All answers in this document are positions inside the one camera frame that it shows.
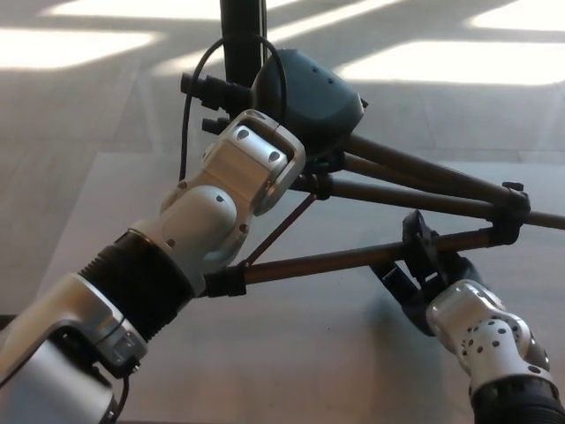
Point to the black upright pillar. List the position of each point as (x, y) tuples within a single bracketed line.
[(240, 26)]

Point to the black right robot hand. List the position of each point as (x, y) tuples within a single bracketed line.
[(410, 296)]

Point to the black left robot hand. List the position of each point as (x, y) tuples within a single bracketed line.
[(318, 101)]

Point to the brown and black camera tripod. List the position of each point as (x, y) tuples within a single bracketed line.
[(331, 259)]

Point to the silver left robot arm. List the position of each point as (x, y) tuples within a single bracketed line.
[(198, 221)]

